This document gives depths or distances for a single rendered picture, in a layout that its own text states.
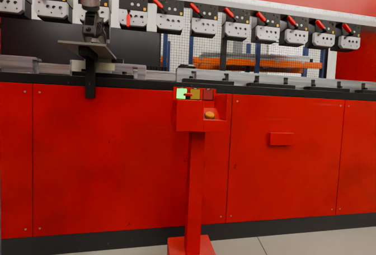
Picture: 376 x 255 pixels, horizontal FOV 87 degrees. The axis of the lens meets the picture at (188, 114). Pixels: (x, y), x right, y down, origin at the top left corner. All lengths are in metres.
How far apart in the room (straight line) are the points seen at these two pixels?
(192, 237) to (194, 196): 0.18
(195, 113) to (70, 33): 1.34
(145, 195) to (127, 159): 0.21
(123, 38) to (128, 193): 1.18
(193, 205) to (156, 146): 0.34
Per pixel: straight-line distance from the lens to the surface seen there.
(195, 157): 0.84
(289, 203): 1.43
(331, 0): 1.73
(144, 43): 1.73
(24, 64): 1.32
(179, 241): 1.10
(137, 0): 1.25
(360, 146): 1.66
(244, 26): 1.32
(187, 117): 0.75
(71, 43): 0.98
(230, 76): 1.24
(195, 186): 0.88
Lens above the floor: 0.77
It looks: 3 degrees down
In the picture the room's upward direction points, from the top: 2 degrees clockwise
